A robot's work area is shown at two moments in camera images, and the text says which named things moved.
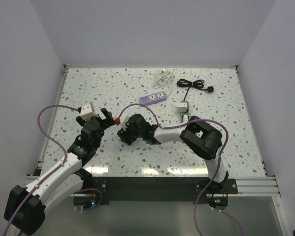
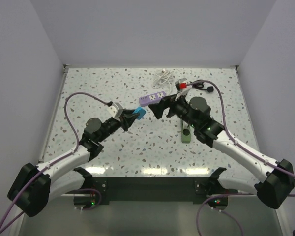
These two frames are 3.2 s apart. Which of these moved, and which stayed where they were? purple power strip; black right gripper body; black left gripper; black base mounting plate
Moved: black right gripper body; black left gripper
Stayed: black base mounting plate; purple power strip
